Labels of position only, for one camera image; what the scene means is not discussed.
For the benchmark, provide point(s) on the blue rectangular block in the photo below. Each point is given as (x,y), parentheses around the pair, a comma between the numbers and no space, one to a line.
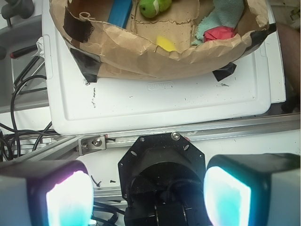
(120,12)

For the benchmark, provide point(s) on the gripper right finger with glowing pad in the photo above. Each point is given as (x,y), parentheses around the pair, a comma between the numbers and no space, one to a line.
(253,189)

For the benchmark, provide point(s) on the brown paper bag tray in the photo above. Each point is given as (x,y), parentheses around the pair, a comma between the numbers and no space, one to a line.
(101,49)

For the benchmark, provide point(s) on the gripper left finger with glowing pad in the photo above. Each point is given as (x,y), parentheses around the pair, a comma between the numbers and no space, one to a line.
(45,193)

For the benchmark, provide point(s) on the teal microfiber cloth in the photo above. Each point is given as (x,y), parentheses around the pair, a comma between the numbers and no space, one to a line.
(225,13)

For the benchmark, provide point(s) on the green plush toy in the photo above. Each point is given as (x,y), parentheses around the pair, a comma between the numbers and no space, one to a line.
(151,8)

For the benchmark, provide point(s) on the yellow sponge piece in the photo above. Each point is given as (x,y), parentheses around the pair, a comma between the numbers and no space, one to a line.
(165,44)

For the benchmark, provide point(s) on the white plastic bin lid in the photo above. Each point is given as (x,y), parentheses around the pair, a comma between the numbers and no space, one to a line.
(81,107)

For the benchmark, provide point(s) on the red paper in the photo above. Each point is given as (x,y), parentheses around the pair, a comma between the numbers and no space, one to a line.
(219,33)

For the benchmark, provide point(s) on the aluminium frame rail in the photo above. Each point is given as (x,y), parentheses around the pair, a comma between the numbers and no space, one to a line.
(259,134)

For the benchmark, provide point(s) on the metal corner bracket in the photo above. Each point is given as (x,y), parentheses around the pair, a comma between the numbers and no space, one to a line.
(90,144)

